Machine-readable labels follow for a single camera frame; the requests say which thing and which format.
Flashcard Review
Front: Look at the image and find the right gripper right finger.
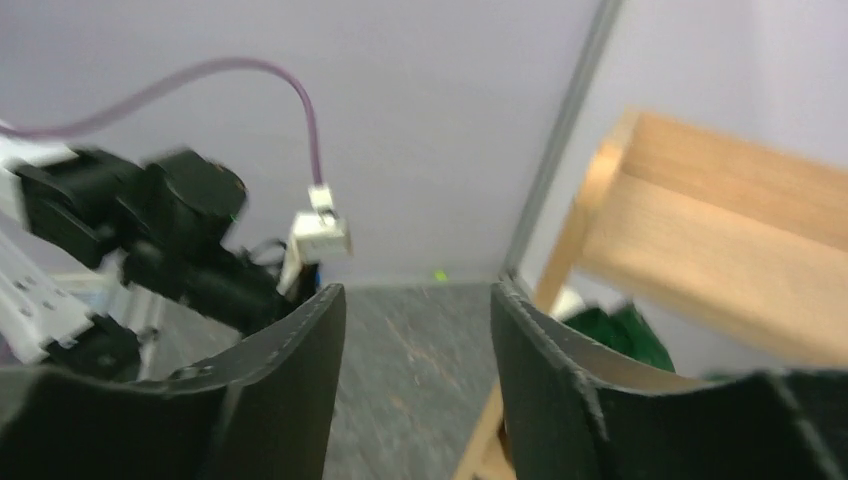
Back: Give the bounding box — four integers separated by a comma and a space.
490, 283, 847, 479

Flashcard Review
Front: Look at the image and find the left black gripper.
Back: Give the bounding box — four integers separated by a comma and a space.
122, 241, 318, 335

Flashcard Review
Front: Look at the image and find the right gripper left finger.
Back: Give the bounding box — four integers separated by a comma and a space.
1, 284, 346, 479

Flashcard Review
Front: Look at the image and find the green roll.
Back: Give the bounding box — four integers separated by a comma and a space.
564, 302, 676, 373

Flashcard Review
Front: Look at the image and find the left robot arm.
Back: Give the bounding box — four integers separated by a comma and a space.
1, 142, 320, 382

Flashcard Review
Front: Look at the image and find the wooden shelf unit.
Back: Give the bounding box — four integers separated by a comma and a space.
455, 112, 847, 479

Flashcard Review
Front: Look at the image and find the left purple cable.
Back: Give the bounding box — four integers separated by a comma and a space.
0, 56, 326, 188

